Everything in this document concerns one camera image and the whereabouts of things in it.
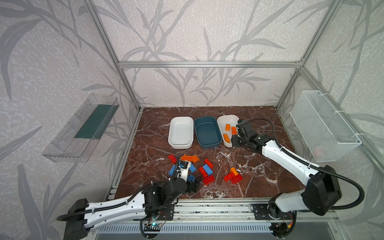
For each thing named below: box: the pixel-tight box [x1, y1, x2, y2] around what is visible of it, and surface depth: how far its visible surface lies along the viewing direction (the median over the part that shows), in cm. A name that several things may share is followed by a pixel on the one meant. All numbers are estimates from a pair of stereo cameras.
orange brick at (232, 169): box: [230, 167, 239, 176], surface depth 88 cm
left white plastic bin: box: [168, 116, 194, 150], surface depth 104 cm
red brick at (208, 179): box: [203, 174, 215, 185], surface depth 84 cm
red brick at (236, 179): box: [230, 174, 244, 185], surface depth 86 cm
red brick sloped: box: [223, 172, 236, 182], surface depth 86 cm
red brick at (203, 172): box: [198, 166, 209, 178], surface depth 88 cm
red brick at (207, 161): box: [204, 158, 214, 169], surface depth 91 cm
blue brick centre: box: [189, 163, 197, 173], surface depth 89 cm
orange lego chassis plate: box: [180, 154, 200, 164], surface depth 93 cm
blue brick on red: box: [202, 163, 213, 176], surface depth 88 cm
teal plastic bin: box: [194, 116, 223, 149], surface depth 108 cm
